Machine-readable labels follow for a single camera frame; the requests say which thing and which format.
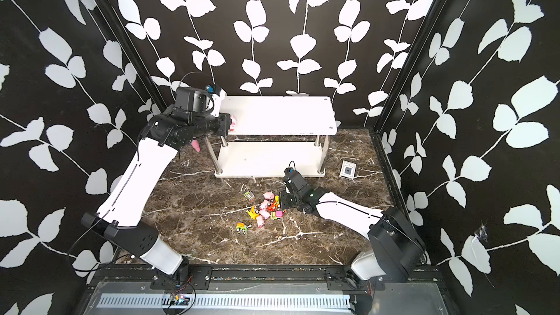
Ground green cement mixer truck toy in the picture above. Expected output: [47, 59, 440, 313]
[235, 223, 252, 234]

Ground white perforated vent strip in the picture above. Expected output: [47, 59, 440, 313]
[94, 293, 351, 311]

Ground red toy car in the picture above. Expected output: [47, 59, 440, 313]
[266, 195, 281, 211]

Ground green pink toy car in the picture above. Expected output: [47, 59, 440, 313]
[270, 210, 284, 220]

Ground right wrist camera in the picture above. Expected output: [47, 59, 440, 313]
[283, 167, 308, 193]

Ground pink microphone on stand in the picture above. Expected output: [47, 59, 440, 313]
[190, 139, 201, 153]

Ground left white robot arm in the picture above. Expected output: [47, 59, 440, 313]
[82, 85, 231, 275]

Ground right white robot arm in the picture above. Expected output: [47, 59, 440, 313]
[279, 188, 426, 282]

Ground yellow orange dump truck toy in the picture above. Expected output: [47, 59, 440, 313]
[247, 206, 260, 220]

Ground white two-tier shelf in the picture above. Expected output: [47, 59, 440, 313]
[212, 96, 337, 178]

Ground pink rubber pig toy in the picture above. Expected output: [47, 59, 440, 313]
[255, 210, 271, 228]
[229, 115, 237, 132]
[263, 192, 275, 201]

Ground small green circuit board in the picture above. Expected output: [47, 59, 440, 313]
[165, 294, 191, 308]

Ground white square tag card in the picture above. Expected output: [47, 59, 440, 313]
[339, 160, 357, 180]

